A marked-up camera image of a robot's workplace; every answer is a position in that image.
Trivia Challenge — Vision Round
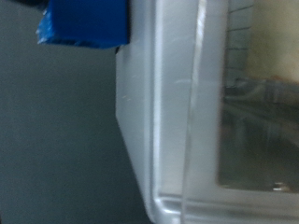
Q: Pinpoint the grey curtain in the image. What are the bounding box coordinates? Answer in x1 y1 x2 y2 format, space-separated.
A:
0 0 153 224

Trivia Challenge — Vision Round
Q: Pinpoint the silver toaster oven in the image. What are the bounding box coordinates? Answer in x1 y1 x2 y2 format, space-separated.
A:
115 0 299 224

